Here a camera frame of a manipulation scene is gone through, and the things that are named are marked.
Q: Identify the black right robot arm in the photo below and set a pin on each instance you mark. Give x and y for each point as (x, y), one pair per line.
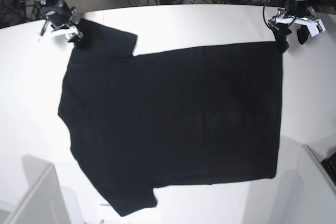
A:
(40, 4)

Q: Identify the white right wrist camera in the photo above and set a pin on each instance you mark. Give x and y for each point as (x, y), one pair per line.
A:
(48, 32)

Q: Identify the white left partition panel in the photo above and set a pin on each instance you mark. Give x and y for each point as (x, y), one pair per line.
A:
(43, 202)

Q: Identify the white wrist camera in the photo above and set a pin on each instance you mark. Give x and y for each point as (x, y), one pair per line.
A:
(313, 26)
(48, 32)

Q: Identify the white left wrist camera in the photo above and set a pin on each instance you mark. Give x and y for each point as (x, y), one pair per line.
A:
(313, 26)

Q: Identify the black T-shirt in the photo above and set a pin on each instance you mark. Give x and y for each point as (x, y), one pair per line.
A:
(194, 116)

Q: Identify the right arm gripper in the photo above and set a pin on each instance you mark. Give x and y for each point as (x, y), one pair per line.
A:
(63, 18)

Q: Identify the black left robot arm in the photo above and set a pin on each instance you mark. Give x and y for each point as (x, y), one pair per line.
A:
(294, 12)

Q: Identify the black keyboard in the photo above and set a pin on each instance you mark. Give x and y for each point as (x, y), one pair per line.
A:
(329, 164)

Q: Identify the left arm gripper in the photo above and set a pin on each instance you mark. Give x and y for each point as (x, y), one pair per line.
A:
(294, 12)

